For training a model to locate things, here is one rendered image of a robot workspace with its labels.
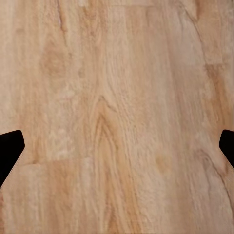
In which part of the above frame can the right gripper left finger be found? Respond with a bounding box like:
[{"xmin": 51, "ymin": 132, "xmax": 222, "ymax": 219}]
[{"xmin": 0, "ymin": 130, "xmax": 25, "ymax": 187}]

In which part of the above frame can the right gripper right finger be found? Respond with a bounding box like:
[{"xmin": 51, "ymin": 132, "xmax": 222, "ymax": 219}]
[{"xmin": 219, "ymin": 130, "xmax": 234, "ymax": 168}]

